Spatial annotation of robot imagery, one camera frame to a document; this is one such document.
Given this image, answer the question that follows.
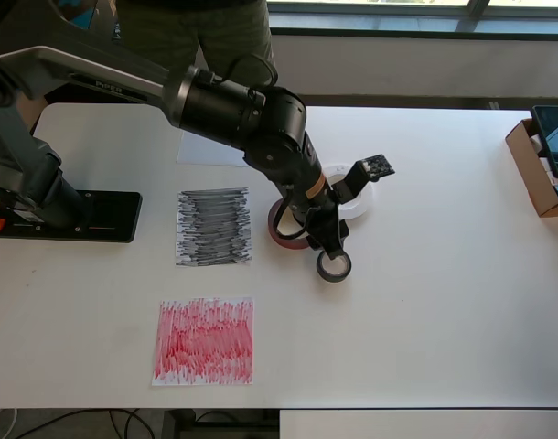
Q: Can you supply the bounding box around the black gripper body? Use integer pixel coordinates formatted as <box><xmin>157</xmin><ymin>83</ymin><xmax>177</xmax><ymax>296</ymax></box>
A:
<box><xmin>293</xmin><ymin>194</ymin><xmax>352</xmax><ymax>252</ymax></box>

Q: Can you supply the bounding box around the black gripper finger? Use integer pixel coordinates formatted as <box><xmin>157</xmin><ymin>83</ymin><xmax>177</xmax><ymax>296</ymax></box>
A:
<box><xmin>323</xmin><ymin>241</ymin><xmax>347</xmax><ymax>264</ymax></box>

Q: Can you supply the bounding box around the black tape roll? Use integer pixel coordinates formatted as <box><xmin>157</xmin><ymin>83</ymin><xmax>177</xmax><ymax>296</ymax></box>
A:
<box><xmin>316</xmin><ymin>249</ymin><xmax>353</xmax><ymax>284</ymax></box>

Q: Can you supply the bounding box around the white tape roll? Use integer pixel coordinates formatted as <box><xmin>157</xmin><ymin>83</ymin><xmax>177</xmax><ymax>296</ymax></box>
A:
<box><xmin>324</xmin><ymin>159</ymin><xmax>376</xmax><ymax>220</ymax></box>

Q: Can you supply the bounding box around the red double-sided tape roll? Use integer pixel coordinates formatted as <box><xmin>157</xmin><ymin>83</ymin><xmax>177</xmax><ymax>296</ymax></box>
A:
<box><xmin>267</xmin><ymin>198</ymin><xmax>310</xmax><ymax>252</ymax></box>

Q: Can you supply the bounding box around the black scribbled paper sheet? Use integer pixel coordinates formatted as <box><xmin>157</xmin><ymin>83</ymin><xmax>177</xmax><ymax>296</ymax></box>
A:
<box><xmin>175</xmin><ymin>186</ymin><xmax>253</xmax><ymax>269</ymax></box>

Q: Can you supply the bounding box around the blank white paper sheet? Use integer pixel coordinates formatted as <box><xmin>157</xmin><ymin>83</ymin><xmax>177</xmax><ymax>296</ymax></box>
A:
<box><xmin>176</xmin><ymin>130</ymin><xmax>251</xmax><ymax>168</ymax></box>

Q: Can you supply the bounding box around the red scribbled paper sheet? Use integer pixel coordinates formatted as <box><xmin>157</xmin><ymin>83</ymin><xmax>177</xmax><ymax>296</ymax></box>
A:
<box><xmin>150</xmin><ymin>296</ymin><xmax>255</xmax><ymax>388</ymax></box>

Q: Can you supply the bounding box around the open cardboard tray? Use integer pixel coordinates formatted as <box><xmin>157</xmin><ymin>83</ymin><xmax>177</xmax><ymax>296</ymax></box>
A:
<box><xmin>505</xmin><ymin>117</ymin><xmax>558</xmax><ymax>219</ymax></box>

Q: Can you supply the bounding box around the person in dark shirt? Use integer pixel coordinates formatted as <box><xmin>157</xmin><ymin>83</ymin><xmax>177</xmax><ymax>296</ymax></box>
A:
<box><xmin>113</xmin><ymin>0</ymin><xmax>274</xmax><ymax>88</ymax></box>

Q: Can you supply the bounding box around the dark blue printed box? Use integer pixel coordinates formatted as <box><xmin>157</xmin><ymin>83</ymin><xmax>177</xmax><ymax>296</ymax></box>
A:
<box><xmin>61</xmin><ymin>0</ymin><xmax>100</xmax><ymax>24</ymax></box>

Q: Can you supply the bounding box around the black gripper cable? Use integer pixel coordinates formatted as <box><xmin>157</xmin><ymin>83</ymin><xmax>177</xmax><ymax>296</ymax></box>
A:
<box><xmin>272</xmin><ymin>196</ymin><xmax>317</xmax><ymax>241</ymax></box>

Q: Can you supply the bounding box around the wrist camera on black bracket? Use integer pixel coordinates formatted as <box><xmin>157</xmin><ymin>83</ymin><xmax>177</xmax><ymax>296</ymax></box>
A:
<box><xmin>340</xmin><ymin>153</ymin><xmax>397</xmax><ymax>207</ymax></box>

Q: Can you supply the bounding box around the dark window frame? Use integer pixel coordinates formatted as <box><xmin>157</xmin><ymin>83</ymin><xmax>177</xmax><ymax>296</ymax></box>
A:
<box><xmin>267</xmin><ymin>0</ymin><xmax>558</xmax><ymax>42</ymax></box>

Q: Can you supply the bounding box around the black floor cable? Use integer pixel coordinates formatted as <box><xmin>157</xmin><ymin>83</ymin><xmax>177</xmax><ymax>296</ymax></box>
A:
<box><xmin>16</xmin><ymin>408</ymin><xmax>164</xmax><ymax>439</ymax></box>

